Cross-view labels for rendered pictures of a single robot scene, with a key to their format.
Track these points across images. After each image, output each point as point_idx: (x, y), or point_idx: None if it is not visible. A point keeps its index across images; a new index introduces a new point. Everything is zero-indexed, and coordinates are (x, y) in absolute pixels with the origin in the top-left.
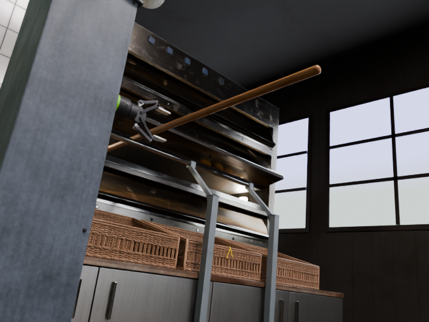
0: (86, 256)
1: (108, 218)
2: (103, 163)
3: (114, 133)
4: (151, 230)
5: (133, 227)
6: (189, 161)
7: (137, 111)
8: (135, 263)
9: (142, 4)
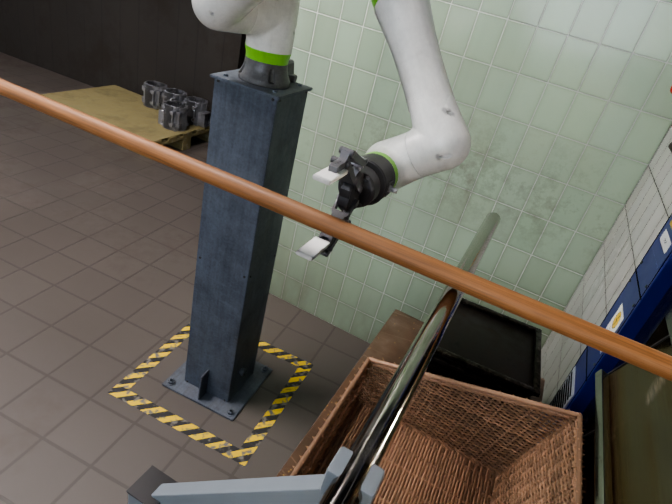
0: (324, 408)
1: None
2: (201, 216)
3: (461, 258)
4: (293, 471)
5: (316, 435)
6: (353, 444)
7: (338, 183)
8: (279, 472)
9: (210, 76)
